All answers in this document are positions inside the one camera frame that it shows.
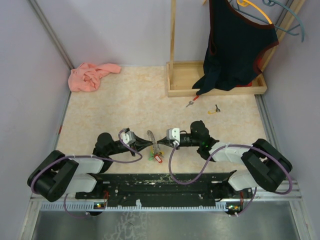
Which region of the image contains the grey oval key organizer ring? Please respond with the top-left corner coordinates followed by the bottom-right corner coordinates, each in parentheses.
top-left (146, 129), bottom-right (161, 153)

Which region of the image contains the aluminium frame rail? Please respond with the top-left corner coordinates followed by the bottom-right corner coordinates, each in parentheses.
top-left (29, 181), bottom-right (303, 201)

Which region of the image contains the dark navy vest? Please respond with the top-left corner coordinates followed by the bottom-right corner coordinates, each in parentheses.
top-left (192, 0), bottom-right (279, 96)

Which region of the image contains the pink crumpled cloth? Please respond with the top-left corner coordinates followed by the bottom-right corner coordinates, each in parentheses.
top-left (68, 62), bottom-right (122, 92)

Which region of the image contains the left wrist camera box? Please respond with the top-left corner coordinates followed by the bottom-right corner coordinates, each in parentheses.
top-left (118, 128), bottom-right (136, 146)

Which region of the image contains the green key tag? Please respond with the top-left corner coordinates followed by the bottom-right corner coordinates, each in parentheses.
top-left (148, 151), bottom-right (155, 161)

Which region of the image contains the red key tag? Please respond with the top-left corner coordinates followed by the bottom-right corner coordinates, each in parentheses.
top-left (153, 154), bottom-right (163, 164)

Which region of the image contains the key with yellow tag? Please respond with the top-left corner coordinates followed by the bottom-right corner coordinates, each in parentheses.
top-left (207, 104), bottom-right (221, 115)

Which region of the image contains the key with red tag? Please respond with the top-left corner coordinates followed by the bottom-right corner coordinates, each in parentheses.
top-left (185, 95), bottom-right (200, 108)

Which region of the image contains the teal clothes hanger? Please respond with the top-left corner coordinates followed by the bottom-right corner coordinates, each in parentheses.
top-left (262, 0), bottom-right (306, 43)

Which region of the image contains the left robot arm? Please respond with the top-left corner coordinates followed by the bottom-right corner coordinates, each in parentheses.
top-left (27, 128), bottom-right (153, 202)

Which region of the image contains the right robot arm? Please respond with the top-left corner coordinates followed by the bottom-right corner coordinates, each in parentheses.
top-left (158, 120), bottom-right (293, 198)

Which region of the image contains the yellow clothes hanger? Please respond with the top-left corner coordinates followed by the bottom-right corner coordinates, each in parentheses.
top-left (236, 0), bottom-right (273, 26)

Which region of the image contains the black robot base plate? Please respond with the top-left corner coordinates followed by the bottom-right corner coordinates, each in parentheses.
top-left (75, 173), bottom-right (253, 208)

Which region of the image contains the wooden clothes rack base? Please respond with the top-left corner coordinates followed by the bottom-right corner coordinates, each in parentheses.
top-left (166, 0), bottom-right (306, 99)

